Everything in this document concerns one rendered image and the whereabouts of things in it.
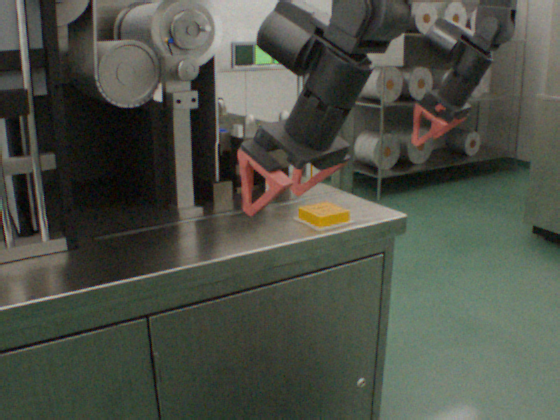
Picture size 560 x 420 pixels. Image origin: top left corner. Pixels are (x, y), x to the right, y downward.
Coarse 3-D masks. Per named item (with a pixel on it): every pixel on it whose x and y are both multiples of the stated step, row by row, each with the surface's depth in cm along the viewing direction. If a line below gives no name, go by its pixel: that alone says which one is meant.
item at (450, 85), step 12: (456, 72) 97; (444, 84) 99; (456, 84) 97; (468, 84) 96; (432, 96) 98; (444, 96) 99; (456, 96) 98; (468, 96) 98; (456, 108) 98; (468, 108) 103
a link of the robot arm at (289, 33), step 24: (288, 0) 57; (360, 0) 49; (264, 24) 58; (288, 24) 57; (312, 24) 56; (336, 24) 51; (360, 24) 50; (264, 48) 60; (288, 48) 57; (360, 48) 53; (384, 48) 57
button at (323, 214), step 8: (304, 208) 103; (312, 208) 103; (320, 208) 103; (328, 208) 103; (336, 208) 103; (344, 208) 103; (304, 216) 103; (312, 216) 101; (320, 216) 99; (328, 216) 100; (336, 216) 101; (344, 216) 102; (320, 224) 99; (328, 224) 100
